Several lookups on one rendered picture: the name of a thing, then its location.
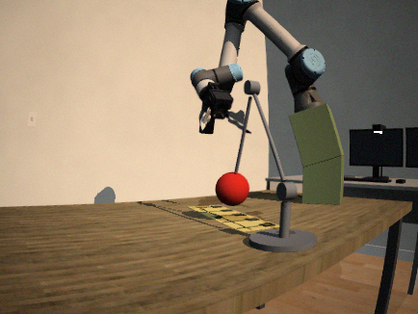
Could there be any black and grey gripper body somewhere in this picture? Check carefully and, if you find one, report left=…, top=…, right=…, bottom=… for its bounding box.
left=199, top=82, right=234, bottom=119

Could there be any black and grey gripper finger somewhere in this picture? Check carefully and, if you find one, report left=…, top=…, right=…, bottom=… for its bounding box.
left=225, top=110, right=251, bottom=134
left=199, top=108, right=212, bottom=132

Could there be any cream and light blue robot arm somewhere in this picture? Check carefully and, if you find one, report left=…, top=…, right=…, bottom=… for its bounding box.
left=190, top=0, right=326, bottom=113

